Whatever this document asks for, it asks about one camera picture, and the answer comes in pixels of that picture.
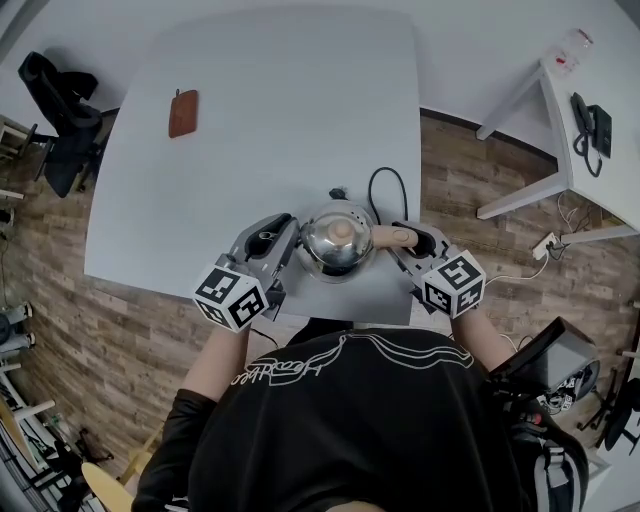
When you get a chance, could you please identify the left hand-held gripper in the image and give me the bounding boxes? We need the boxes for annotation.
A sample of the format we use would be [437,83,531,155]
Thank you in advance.
[193,212,304,332]

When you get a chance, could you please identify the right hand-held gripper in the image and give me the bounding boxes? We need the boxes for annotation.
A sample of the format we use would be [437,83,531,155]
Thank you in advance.
[391,220,487,319]

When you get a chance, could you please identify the steel electric kettle beige handle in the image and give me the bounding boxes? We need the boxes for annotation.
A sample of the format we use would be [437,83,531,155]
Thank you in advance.
[294,199,419,285]

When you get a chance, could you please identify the person's right forearm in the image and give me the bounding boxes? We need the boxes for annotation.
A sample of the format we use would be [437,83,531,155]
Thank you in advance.
[449,304,507,374]

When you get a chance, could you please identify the person's left forearm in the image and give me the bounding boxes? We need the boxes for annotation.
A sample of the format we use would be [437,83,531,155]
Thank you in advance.
[182,327,252,402]

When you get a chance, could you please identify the large white table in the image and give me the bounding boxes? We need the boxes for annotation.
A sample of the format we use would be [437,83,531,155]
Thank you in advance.
[83,9,424,326]

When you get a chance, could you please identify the white power strip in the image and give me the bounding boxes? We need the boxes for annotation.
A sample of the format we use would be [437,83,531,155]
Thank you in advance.
[531,232,559,260]

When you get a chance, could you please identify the brown leather pouch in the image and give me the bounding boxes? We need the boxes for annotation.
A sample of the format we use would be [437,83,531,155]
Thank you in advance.
[168,88,199,140]

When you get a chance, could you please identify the black box device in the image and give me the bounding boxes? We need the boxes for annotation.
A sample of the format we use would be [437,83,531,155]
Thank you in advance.
[487,317,599,397]

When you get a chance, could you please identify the person's black printed shirt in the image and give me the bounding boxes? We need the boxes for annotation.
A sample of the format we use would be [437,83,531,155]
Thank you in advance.
[132,327,536,512]

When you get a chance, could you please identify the narrow white table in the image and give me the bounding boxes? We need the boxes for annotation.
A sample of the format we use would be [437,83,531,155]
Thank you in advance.
[475,57,640,246]

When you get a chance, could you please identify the black desk telephone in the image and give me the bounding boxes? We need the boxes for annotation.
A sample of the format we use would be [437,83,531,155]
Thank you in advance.
[570,92,614,178]

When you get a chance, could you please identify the black office chair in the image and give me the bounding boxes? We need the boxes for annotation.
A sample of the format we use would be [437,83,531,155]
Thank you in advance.
[18,49,106,199]

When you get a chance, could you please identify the black and grey backpack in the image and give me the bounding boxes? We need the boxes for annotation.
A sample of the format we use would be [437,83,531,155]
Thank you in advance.
[509,408,591,512]

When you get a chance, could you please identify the clear plastic container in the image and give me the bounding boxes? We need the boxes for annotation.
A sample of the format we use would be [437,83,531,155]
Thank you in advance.
[552,28,595,76]

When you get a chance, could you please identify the black swivel chair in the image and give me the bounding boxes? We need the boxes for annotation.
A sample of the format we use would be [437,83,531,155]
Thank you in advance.
[578,367,640,452]

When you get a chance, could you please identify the round wooden stool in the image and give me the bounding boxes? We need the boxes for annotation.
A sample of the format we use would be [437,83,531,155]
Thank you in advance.
[81,433,166,512]

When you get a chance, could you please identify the black base power cable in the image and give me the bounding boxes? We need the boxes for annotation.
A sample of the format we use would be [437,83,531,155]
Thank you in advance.
[328,167,409,226]

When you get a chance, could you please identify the white power cable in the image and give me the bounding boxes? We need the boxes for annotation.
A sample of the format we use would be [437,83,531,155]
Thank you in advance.
[483,253,552,287]

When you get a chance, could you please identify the black helmet rig with wires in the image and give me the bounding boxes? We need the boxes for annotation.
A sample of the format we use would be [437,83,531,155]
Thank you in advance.
[538,358,602,412]

